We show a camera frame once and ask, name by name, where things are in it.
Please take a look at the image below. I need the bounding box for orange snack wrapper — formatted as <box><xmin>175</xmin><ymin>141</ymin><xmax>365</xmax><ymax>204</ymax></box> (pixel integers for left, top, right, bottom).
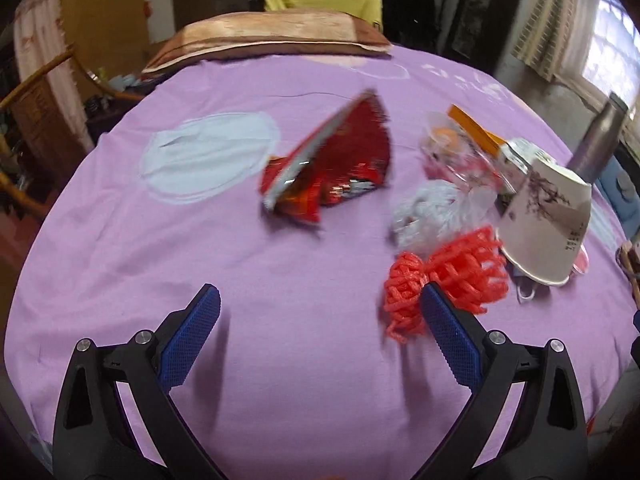
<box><xmin>447</xmin><ymin>104</ymin><xmax>506</xmax><ymax>158</ymax></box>

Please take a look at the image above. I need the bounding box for steel water bottle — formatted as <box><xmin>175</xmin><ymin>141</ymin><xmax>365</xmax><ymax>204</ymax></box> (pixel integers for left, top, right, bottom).
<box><xmin>566</xmin><ymin>92</ymin><xmax>628</xmax><ymax>184</ymax></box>

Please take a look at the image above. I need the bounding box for beige checked curtain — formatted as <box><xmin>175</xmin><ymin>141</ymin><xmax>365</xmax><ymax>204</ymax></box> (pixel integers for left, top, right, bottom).
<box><xmin>510</xmin><ymin>0</ymin><xmax>599</xmax><ymax>88</ymax></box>

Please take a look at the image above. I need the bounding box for red foil snack bag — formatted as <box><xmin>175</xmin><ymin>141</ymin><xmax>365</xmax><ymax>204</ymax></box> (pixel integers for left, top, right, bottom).
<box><xmin>259</xmin><ymin>89</ymin><xmax>392</xmax><ymax>226</ymax></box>

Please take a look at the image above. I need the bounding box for wooden armchair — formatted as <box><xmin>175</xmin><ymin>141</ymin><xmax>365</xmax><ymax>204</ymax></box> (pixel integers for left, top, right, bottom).
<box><xmin>1</xmin><ymin>46</ymin><xmax>144</xmax><ymax>192</ymax></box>

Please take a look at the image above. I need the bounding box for yellow cloth on chair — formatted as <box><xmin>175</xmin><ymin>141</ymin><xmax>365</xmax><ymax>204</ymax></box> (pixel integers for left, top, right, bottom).
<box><xmin>264</xmin><ymin>0</ymin><xmax>383</xmax><ymax>32</ymax></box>

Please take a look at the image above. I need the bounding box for red foam fruit net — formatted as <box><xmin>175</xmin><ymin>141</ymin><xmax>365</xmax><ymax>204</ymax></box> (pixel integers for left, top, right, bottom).
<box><xmin>383</xmin><ymin>226</ymin><xmax>509</xmax><ymax>344</ymax></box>

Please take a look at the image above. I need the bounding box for purple bed sheet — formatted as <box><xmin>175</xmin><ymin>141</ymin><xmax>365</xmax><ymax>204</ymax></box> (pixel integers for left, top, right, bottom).
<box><xmin>2</xmin><ymin>44</ymin><xmax>634</xmax><ymax>480</ymax></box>

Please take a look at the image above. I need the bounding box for brown satin pillow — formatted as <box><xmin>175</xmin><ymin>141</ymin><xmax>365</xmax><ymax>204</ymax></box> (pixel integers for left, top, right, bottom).
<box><xmin>142</xmin><ymin>9</ymin><xmax>392</xmax><ymax>79</ymax></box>

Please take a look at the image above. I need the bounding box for paper cup with tree print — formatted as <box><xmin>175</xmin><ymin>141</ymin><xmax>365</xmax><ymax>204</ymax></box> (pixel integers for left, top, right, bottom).
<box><xmin>496</xmin><ymin>159</ymin><xmax>592</xmax><ymax>286</ymax></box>

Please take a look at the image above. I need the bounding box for white foam fruit net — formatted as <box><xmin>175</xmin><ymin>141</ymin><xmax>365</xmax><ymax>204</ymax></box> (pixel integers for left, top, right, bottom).
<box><xmin>390</xmin><ymin>180</ymin><xmax>497</xmax><ymax>259</ymax></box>

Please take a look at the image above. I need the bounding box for white face mask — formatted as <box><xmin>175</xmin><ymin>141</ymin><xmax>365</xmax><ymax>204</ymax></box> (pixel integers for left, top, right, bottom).
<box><xmin>508</xmin><ymin>246</ymin><xmax>590</xmax><ymax>304</ymax></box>

